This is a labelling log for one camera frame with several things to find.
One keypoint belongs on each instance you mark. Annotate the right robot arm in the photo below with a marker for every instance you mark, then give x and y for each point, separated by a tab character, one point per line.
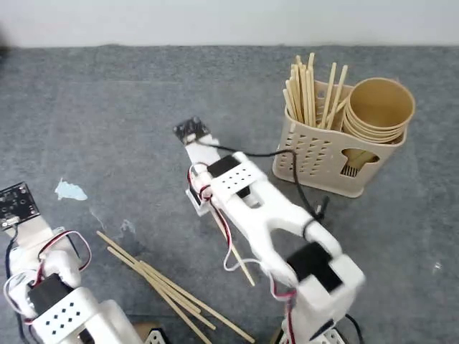
276	215

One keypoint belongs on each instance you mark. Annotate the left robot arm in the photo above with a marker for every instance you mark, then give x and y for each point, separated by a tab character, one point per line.
64	315

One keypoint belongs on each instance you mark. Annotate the beige plastic slotted basket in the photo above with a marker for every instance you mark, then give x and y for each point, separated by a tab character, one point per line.
308	157

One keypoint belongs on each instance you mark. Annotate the wooden chopstick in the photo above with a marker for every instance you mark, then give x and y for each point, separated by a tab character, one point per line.
289	104
244	267
338	95
157	295
328	93
297	89
143	269
311	89
302	89
201	316
293	100
201	304

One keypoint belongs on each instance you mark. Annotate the brown paper cup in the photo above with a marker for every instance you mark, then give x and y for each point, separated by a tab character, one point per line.
380	104
383	139
381	135
381	131

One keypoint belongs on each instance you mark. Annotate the pale blue paper scrap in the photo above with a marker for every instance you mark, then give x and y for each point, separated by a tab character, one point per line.
70	191

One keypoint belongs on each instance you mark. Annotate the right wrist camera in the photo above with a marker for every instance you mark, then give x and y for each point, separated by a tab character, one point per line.
190	129

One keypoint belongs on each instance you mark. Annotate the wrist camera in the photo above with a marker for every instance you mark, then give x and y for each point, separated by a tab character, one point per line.
16	205
190	129

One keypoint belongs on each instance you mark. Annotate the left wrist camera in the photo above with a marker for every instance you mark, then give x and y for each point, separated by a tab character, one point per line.
16	205

